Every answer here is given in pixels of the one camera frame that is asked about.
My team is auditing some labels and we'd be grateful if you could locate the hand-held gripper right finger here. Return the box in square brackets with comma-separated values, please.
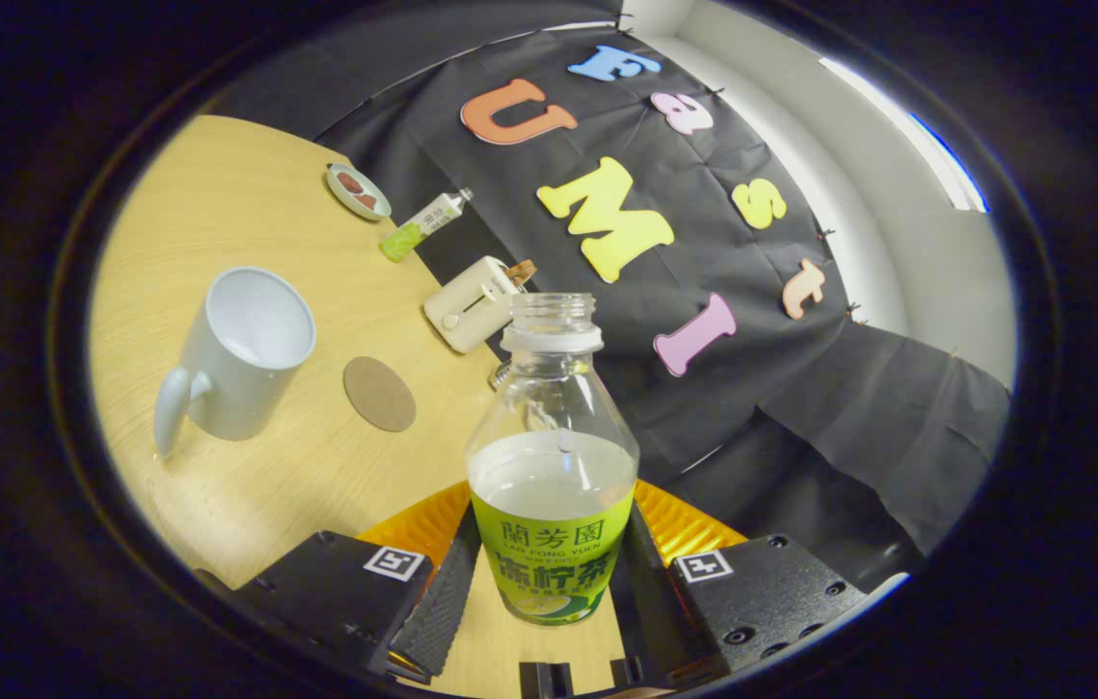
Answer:
[612, 481, 870, 685]

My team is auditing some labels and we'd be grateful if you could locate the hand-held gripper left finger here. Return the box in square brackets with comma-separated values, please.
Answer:
[194, 481, 482, 681]

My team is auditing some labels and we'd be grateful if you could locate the green label juice bottle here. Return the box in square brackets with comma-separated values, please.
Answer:
[465, 293, 641, 627]

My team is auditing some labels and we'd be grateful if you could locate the round brown coaster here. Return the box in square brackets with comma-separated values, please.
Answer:
[343, 355, 417, 433]

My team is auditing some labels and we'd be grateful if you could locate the pale grey cup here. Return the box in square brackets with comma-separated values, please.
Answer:
[153, 267, 317, 457]

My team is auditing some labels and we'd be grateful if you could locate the slim white-capped drink bottle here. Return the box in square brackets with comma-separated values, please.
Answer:
[379, 188, 475, 263]

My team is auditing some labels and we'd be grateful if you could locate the cream toaster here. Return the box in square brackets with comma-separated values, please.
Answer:
[423, 255, 525, 354]

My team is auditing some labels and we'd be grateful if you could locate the pale green plate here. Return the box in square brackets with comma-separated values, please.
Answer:
[325, 162, 392, 222]

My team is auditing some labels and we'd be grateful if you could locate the wooden table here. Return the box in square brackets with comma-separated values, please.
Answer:
[87, 115, 627, 698]

